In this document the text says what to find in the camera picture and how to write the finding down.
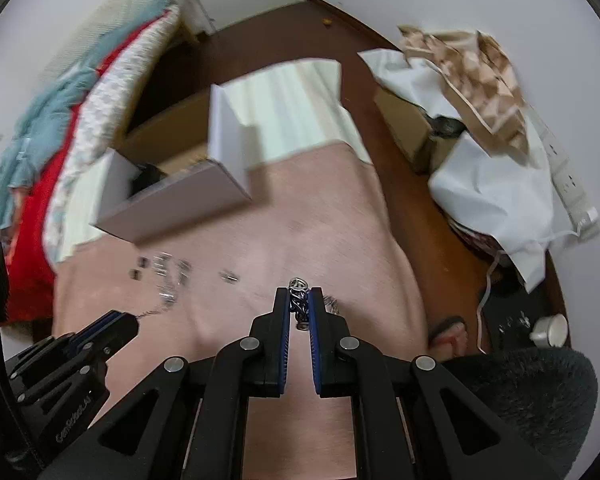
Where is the open white cardboard box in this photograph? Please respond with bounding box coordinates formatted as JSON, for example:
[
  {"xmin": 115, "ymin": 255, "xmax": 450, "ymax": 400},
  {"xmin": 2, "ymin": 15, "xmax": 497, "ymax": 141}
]
[{"xmin": 89, "ymin": 84, "xmax": 254, "ymax": 244}]

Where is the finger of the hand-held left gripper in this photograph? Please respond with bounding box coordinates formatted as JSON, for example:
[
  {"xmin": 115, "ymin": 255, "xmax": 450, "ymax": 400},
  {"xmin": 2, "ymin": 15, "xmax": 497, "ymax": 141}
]
[
  {"xmin": 42, "ymin": 310, "xmax": 132, "ymax": 351},
  {"xmin": 6, "ymin": 314, "xmax": 141, "ymax": 412}
]

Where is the stack of folded bedding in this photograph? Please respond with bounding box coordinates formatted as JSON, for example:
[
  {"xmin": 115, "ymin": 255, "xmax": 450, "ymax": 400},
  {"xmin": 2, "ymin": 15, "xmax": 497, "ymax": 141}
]
[{"xmin": 2, "ymin": 5, "xmax": 178, "ymax": 326}]

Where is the brown cardboard box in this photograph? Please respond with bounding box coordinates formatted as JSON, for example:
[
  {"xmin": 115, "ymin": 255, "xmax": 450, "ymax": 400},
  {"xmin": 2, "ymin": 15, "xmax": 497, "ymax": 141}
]
[{"xmin": 374, "ymin": 85, "xmax": 463, "ymax": 176}]

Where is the brown patterned paper bag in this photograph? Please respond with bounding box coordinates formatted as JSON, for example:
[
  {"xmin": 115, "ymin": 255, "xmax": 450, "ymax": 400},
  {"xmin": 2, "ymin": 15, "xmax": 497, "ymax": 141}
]
[{"xmin": 397, "ymin": 24, "xmax": 532, "ymax": 162}]

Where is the white ribbed cloth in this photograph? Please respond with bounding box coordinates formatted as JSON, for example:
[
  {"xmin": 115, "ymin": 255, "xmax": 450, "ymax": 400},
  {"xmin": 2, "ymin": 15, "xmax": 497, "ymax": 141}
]
[{"xmin": 224, "ymin": 59, "xmax": 374, "ymax": 172}]

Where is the chunky silver link bracelet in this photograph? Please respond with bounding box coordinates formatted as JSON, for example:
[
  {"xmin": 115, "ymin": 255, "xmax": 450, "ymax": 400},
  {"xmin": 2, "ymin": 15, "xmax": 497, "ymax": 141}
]
[{"xmin": 288, "ymin": 277, "xmax": 311, "ymax": 332}]

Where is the dark fuzzy cushion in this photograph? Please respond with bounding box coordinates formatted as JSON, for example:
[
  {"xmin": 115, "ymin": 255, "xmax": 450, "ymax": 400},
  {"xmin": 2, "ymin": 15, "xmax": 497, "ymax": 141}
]
[{"xmin": 444, "ymin": 347, "xmax": 600, "ymax": 480}]

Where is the teal blanket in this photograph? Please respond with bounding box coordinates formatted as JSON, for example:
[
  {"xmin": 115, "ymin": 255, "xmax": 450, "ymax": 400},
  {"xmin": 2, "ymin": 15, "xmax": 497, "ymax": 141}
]
[{"xmin": 0, "ymin": 0, "xmax": 173, "ymax": 233}]

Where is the sandal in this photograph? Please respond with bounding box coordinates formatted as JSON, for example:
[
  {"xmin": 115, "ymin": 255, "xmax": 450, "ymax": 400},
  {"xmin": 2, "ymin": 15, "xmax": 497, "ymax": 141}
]
[{"xmin": 427, "ymin": 315, "xmax": 470, "ymax": 362}]

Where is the white power strip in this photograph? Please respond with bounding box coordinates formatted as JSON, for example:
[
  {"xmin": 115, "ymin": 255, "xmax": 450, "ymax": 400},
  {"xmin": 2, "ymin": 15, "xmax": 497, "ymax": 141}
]
[{"xmin": 529, "ymin": 104, "xmax": 600, "ymax": 242}]

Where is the patterned white quilt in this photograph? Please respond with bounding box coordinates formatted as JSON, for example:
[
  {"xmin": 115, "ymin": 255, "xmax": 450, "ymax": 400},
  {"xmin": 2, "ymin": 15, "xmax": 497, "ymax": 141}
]
[{"xmin": 42, "ymin": 7, "xmax": 183, "ymax": 266}]

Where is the white fabric sheet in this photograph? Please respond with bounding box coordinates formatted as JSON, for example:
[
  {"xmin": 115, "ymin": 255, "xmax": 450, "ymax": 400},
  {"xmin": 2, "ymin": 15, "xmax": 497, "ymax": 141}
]
[{"xmin": 357, "ymin": 47, "xmax": 573, "ymax": 295}]

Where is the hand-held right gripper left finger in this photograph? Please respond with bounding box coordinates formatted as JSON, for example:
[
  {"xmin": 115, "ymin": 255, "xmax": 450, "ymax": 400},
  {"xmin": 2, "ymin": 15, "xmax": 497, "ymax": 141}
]
[{"xmin": 40, "ymin": 287, "xmax": 292, "ymax": 480}]

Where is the small white cup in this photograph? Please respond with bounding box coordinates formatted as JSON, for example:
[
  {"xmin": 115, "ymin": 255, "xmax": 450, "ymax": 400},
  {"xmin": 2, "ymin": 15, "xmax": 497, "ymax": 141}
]
[{"xmin": 529, "ymin": 314, "xmax": 570, "ymax": 347}]

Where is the black cable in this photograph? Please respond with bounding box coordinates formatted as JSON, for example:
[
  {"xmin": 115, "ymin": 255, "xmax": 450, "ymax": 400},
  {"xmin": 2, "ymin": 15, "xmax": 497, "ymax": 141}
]
[{"xmin": 0, "ymin": 310, "xmax": 48, "ymax": 467}]

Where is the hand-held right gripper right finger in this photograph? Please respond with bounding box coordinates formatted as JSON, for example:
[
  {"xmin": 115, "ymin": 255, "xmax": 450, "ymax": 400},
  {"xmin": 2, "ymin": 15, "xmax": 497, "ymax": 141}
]
[{"xmin": 307, "ymin": 287, "xmax": 567, "ymax": 480}]

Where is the white cable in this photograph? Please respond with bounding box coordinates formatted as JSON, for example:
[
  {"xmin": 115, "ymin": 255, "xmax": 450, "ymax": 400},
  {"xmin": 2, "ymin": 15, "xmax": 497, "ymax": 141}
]
[{"xmin": 476, "ymin": 227, "xmax": 581, "ymax": 357}]

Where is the pink table cloth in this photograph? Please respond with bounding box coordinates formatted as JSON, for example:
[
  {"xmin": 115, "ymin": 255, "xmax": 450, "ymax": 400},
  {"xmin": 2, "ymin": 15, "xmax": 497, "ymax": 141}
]
[{"xmin": 52, "ymin": 139, "xmax": 428, "ymax": 480}]

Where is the red patterned bag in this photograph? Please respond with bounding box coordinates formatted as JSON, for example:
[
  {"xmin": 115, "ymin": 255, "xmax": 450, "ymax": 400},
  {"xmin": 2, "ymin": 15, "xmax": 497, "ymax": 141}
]
[{"xmin": 452, "ymin": 217, "xmax": 503, "ymax": 263}]

